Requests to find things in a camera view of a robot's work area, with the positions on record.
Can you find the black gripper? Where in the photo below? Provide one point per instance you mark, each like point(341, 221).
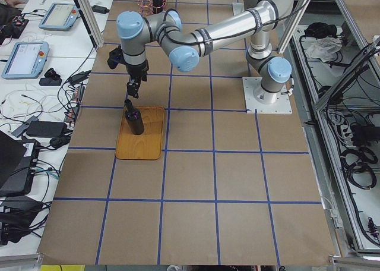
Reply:
point(136, 71)

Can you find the dark glass wine bottle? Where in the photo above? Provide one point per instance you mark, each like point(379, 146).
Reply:
point(133, 118)

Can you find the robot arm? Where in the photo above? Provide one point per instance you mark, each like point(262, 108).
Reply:
point(258, 18)

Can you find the wooden tray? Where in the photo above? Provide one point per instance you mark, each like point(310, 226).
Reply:
point(146, 146)

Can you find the dark wine bottle in basket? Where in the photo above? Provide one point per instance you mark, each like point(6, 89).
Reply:
point(158, 0)

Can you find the black power adapter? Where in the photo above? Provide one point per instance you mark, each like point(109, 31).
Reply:
point(100, 9)

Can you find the black power brick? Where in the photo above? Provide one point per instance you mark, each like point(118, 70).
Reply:
point(46, 129)

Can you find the teach pendant far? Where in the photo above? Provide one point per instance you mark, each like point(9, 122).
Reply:
point(60, 17)

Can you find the teach pendant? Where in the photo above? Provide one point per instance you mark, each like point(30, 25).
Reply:
point(26, 60)
point(60, 17)

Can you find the teach pendant near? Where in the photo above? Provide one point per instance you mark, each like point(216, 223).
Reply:
point(26, 60)

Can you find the black laptop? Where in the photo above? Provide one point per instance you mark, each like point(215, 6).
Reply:
point(18, 158)

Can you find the white crumpled cloth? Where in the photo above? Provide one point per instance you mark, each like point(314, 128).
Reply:
point(324, 49)

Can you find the copper wire bottle basket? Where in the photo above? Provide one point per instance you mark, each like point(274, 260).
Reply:
point(145, 7)

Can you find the aluminium frame post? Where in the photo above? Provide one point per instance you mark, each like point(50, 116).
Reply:
point(90, 23)

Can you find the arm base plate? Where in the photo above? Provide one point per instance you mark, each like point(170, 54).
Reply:
point(258, 101)

